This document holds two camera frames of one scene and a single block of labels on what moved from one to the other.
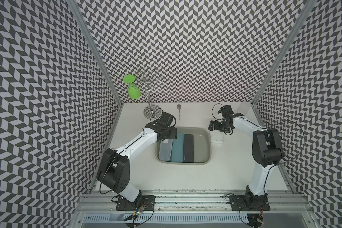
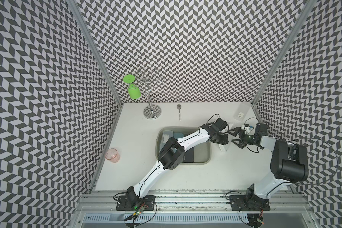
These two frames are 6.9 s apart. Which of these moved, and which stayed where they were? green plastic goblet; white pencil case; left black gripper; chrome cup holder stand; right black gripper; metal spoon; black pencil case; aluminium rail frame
Moved: white pencil case; left black gripper; right black gripper
Stayed: aluminium rail frame; green plastic goblet; metal spoon; chrome cup holder stand; black pencil case
